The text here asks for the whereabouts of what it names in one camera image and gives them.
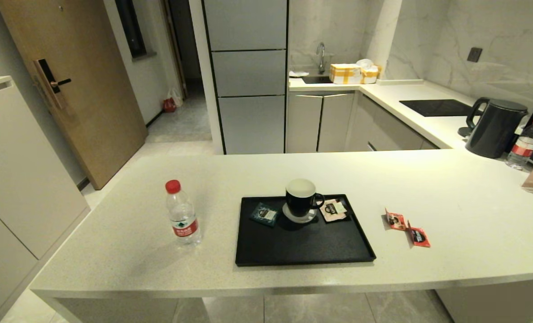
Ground dark green tea sachet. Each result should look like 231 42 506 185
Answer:
249 202 279 227

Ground black rectangular serving tray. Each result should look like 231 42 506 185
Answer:
235 194 377 267

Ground brown wooden door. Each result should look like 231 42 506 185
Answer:
0 0 148 190

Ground pink tea sachet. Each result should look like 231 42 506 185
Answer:
319 199 349 223

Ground beige tall side cabinet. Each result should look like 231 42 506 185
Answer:
0 75 91 323

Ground grey tall refrigerator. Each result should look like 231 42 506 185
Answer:
202 0 289 155

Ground small white box yellow tape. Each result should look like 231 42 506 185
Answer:
361 65 380 84

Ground large white box yellow tape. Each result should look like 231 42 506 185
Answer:
330 63 363 84

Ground grey lower kitchen cabinets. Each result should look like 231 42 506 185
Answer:
287 90 440 153

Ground black electric kettle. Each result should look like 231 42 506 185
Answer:
465 97 529 159

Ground small red Nescafe sachet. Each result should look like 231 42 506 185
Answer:
407 221 431 248

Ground large red Nescafe sachet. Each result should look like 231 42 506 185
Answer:
385 209 406 231

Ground clear water bottle red label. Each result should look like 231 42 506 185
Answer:
165 179 202 245
507 118 533 171

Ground black induction cooktop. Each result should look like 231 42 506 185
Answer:
400 99 485 117

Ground black mug white inside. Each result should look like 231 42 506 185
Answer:
285 179 325 219

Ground white round coaster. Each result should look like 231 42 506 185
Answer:
282 204 319 224

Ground dark narrow window panel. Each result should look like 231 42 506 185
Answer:
115 0 147 57

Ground black door lock handle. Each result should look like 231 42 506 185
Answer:
34 58 72 109

